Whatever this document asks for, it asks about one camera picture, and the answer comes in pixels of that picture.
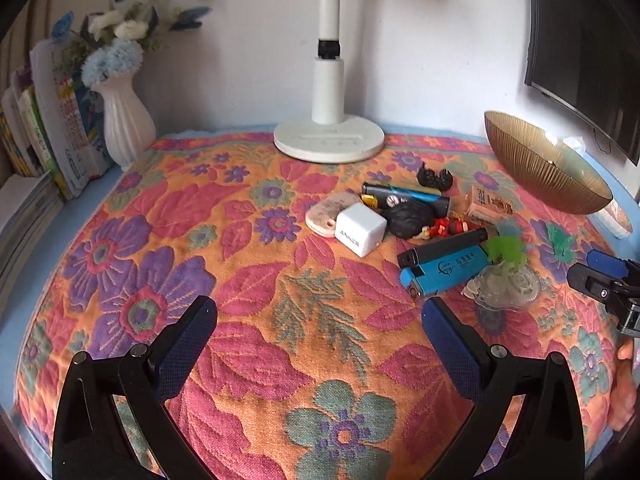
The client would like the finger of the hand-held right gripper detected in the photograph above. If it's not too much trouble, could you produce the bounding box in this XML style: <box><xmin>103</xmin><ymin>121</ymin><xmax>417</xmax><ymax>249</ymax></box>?
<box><xmin>567</xmin><ymin>262</ymin><xmax>627</xmax><ymax>302</ymax></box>
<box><xmin>587</xmin><ymin>249</ymin><xmax>629</xmax><ymax>279</ymax></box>

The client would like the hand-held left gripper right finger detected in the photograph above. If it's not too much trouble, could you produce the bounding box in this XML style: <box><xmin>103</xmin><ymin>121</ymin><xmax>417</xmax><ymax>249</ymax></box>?
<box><xmin>421</xmin><ymin>296</ymin><xmax>586</xmax><ymax>480</ymax></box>

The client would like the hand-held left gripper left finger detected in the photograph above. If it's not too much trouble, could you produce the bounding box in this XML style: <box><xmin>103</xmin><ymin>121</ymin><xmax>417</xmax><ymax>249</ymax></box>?
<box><xmin>52</xmin><ymin>295</ymin><xmax>218</xmax><ymax>480</ymax></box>

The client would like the red small figurine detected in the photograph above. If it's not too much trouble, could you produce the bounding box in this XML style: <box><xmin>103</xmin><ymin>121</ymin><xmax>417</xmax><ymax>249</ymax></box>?
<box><xmin>420</xmin><ymin>215</ymin><xmax>471</xmax><ymax>241</ymax></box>

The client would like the gold ribbed bowl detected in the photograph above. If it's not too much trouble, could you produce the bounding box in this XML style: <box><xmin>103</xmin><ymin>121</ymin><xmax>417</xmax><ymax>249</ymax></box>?
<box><xmin>484</xmin><ymin>110</ymin><xmax>614</xmax><ymax>215</ymax></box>

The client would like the tan small carton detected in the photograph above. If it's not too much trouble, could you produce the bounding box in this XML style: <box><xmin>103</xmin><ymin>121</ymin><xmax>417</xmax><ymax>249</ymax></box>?
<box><xmin>467</xmin><ymin>185</ymin><xmax>516</xmax><ymax>223</ymax></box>

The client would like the white charger cube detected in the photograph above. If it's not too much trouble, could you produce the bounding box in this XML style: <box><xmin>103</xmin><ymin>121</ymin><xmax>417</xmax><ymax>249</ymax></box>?
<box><xmin>335</xmin><ymin>203</ymin><xmax>388</xmax><ymax>259</ymax></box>

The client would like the black blue lighter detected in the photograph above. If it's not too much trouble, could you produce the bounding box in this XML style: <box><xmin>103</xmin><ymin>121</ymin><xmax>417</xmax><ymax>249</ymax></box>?
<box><xmin>361</xmin><ymin>182</ymin><xmax>451</xmax><ymax>216</ymax></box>

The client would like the person's right hand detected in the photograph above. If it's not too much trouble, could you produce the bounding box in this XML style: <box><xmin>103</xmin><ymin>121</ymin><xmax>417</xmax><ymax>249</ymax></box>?
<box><xmin>608</xmin><ymin>337</ymin><xmax>640</xmax><ymax>432</ymax></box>

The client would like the tissue packet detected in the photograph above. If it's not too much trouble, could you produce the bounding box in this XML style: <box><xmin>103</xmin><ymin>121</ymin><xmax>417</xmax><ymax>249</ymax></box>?
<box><xmin>592</xmin><ymin>199</ymin><xmax>634</xmax><ymax>239</ymax></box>

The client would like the floral orange cloth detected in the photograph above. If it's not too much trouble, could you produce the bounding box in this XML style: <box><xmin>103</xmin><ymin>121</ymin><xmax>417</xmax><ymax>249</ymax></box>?
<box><xmin>10</xmin><ymin>131</ymin><xmax>632</xmax><ymax>480</ymax></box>

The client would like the bright blue lighter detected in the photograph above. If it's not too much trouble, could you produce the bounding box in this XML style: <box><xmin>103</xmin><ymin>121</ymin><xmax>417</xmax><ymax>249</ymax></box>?
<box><xmin>399</xmin><ymin>247</ymin><xmax>491</xmax><ymax>301</ymax></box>

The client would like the clear plastic toy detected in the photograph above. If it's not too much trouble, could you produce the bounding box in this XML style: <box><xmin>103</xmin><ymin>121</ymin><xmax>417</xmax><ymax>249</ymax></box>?
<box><xmin>462</xmin><ymin>265</ymin><xmax>543</xmax><ymax>311</ymax></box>

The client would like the green translucent toy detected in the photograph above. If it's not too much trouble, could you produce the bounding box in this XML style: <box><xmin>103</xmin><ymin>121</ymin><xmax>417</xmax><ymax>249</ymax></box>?
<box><xmin>482</xmin><ymin>235</ymin><xmax>528</xmax><ymax>273</ymax></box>

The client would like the plain black lighter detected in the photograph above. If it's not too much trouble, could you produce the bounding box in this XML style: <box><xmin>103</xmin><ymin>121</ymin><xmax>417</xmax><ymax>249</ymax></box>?
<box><xmin>397</xmin><ymin>227</ymin><xmax>488</xmax><ymax>268</ymax></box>

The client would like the white crumpled tissue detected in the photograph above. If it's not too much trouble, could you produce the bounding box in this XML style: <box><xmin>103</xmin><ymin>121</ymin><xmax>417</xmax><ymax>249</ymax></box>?
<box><xmin>547</xmin><ymin>132</ymin><xmax>587</xmax><ymax>155</ymax></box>

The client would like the black wrinkled ball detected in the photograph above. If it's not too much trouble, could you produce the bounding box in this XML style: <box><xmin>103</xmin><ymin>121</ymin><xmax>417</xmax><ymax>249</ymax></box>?
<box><xmin>385</xmin><ymin>201</ymin><xmax>435</xmax><ymax>238</ymax></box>

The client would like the pink speckled oval object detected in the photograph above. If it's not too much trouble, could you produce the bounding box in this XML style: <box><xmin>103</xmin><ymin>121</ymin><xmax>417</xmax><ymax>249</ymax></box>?
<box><xmin>305</xmin><ymin>196</ymin><xmax>361</xmax><ymax>237</ymax></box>

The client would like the stack of flat books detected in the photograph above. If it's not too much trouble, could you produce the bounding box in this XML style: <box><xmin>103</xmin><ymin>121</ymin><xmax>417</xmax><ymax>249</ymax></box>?
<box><xmin>0</xmin><ymin>171</ymin><xmax>67</xmax><ymax>311</ymax></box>

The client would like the white ribbed vase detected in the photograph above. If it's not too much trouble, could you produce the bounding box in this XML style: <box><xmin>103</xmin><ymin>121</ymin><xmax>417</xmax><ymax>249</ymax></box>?
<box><xmin>91</xmin><ymin>72</ymin><xmax>157</xmax><ymax>171</ymax></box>

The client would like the black flat screen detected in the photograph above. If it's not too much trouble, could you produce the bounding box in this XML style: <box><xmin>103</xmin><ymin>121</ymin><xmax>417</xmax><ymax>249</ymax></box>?
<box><xmin>517</xmin><ymin>0</ymin><xmax>640</xmax><ymax>167</ymax></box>

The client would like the row of upright books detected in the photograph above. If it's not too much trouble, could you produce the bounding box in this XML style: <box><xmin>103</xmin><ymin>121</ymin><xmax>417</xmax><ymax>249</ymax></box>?
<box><xmin>0</xmin><ymin>39</ymin><xmax>115</xmax><ymax>202</ymax></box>

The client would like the white desk lamp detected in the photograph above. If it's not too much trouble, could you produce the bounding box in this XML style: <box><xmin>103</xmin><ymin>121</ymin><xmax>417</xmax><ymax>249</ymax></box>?
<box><xmin>273</xmin><ymin>0</ymin><xmax>386</xmax><ymax>164</ymax></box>

